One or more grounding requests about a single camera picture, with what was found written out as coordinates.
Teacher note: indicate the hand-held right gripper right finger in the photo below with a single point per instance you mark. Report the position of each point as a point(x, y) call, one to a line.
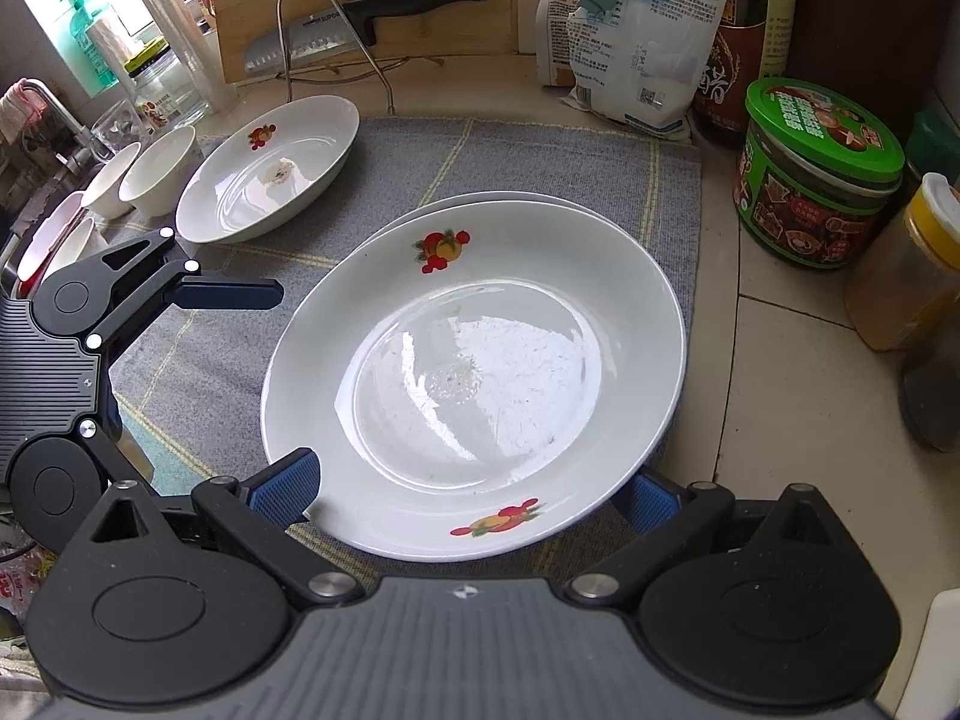
point(649, 506)

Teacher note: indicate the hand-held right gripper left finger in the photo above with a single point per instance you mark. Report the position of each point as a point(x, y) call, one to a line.
point(285, 484)

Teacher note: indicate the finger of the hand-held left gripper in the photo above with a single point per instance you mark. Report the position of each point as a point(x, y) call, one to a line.
point(120, 457)
point(232, 294)

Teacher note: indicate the white fruit-print plate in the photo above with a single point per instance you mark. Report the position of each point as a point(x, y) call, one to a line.
point(262, 180)
point(465, 199)
point(465, 390)

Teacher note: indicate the white bowl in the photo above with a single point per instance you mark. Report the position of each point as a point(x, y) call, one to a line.
point(86, 244)
point(157, 172)
point(109, 184)

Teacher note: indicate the red and white plastic basin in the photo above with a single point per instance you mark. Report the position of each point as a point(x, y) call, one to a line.
point(45, 236)

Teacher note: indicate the red printed plastic bag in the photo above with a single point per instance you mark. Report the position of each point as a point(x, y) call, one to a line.
point(19, 585)

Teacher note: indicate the clear glass cup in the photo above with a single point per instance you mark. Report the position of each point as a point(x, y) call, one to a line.
point(120, 124)

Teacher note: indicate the glass jar yellow-green lid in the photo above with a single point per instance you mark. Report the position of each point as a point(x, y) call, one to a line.
point(169, 94)

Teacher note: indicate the metal faucet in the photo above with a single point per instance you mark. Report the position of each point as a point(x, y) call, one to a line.
point(60, 109)

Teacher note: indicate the pink cloth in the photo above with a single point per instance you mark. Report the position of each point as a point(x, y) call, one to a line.
point(19, 112)

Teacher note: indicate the tall plastic wrap roll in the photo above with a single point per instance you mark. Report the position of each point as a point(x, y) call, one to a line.
point(172, 30)

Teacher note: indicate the short plastic wrap roll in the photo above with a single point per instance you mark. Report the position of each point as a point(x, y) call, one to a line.
point(109, 41)

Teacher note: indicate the green soap pump bottle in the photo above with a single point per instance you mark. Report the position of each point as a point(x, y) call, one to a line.
point(84, 45)

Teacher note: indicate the clear bottle red cap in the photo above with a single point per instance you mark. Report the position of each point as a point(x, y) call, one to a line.
point(934, 397)

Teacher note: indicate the white plastic box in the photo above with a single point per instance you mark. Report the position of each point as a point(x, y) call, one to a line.
point(946, 652)

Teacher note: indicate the bamboo cutting board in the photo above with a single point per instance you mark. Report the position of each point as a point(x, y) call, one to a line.
point(450, 34)

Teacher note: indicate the yellow-lidded jar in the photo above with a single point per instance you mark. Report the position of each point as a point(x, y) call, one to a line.
point(907, 277)

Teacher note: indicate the grey checked cloth mat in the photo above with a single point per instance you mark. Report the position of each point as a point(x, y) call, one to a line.
point(562, 157)

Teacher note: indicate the green-lidded sauce jar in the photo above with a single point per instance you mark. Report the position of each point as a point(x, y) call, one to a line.
point(817, 180)

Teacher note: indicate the white bag red label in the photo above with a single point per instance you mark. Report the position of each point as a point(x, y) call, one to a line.
point(555, 37)

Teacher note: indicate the dark sauce bottle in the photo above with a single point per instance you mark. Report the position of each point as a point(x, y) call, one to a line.
point(742, 75)

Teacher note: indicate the small green-capped jar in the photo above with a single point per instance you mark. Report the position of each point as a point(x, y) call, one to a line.
point(934, 146)

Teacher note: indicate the white printed plastic bag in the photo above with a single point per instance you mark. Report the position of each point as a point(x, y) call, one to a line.
point(652, 37)

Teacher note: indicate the dark red knife block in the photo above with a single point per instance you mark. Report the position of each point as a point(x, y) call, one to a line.
point(862, 15)

